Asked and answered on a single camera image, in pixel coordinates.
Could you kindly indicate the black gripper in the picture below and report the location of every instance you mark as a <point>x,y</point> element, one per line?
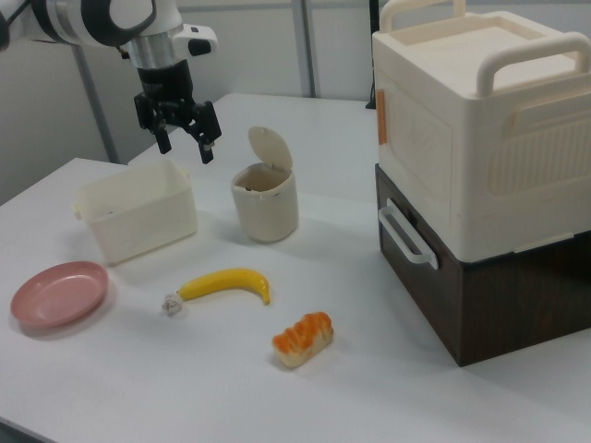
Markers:
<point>166,85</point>

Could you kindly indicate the white paper ball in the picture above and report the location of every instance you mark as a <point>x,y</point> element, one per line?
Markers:
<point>172,304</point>

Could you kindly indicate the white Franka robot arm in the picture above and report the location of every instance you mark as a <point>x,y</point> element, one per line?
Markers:
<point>83,18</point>

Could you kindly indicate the cream flip-lid trash can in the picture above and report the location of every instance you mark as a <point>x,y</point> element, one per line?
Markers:
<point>265,217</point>

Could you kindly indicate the white plastic storage bin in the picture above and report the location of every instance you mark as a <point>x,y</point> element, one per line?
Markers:
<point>138,226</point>

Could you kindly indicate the yellow banana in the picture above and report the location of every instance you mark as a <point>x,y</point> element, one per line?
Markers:
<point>221,279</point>

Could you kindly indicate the orange strip on box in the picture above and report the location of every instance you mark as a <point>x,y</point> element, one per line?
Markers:
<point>382,120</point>

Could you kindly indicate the pink plastic plate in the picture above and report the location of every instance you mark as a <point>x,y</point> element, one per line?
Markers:
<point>60,295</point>

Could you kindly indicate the orange glazed bread loaf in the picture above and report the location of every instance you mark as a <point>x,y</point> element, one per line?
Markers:
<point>302,341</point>

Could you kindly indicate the dark brown drawer cabinet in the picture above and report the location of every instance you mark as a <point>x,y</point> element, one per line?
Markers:
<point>508,304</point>

